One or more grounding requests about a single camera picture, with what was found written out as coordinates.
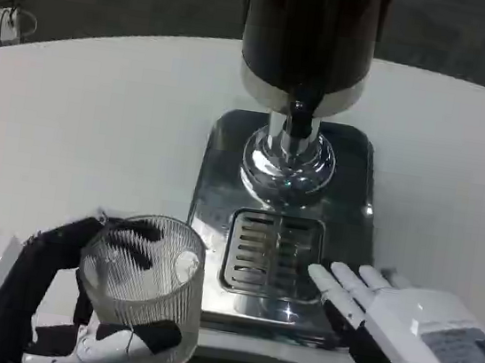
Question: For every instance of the black steel drink dispenser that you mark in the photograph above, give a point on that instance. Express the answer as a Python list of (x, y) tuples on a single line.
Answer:
[(302, 86)]

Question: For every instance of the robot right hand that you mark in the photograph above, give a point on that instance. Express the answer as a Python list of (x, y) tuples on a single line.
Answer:
[(404, 341)]

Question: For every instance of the steel drip tray with grid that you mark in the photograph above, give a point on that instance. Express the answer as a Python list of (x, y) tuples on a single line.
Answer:
[(277, 240)]

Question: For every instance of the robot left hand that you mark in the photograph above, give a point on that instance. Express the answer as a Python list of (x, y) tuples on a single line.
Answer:
[(19, 277)]

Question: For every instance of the clear ribbed glass cup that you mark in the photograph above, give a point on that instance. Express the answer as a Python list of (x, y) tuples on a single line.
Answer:
[(143, 293)]

